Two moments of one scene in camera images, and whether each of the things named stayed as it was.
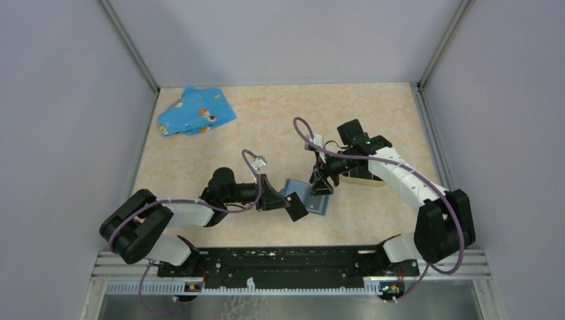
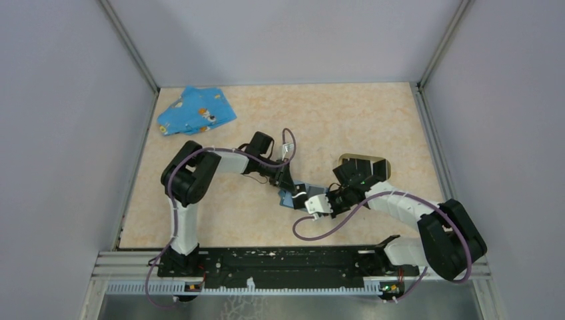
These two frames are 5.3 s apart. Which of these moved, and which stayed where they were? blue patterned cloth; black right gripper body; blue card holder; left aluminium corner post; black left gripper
Moved: black left gripper; black right gripper body; blue card holder
Stayed: blue patterned cloth; left aluminium corner post
